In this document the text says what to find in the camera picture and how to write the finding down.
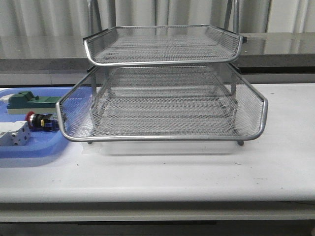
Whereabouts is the green and cream terminal block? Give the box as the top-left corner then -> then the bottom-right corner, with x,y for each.
7,91 -> 60,115

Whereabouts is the silver mesh tray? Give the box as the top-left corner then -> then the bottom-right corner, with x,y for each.
56,63 -> 268,142
83,25 -> 246,66

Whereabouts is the red emergency stop button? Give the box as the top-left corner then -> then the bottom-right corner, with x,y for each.
25,111 -> 60,132

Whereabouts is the white small part in tray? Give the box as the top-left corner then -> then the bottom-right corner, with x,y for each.
0,94 -> 12,103

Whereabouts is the white circuit breaker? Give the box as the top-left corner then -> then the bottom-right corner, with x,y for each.
0,121 -> 31,147

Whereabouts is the blue plastic tray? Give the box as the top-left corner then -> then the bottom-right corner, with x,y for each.
0,87 -> 70,158

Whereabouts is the grey stone counter ledge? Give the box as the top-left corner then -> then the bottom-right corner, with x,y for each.
0,32 -> 315,74

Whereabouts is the silver wire rack frame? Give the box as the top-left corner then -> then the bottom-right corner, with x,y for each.
87,0 -> 245,146

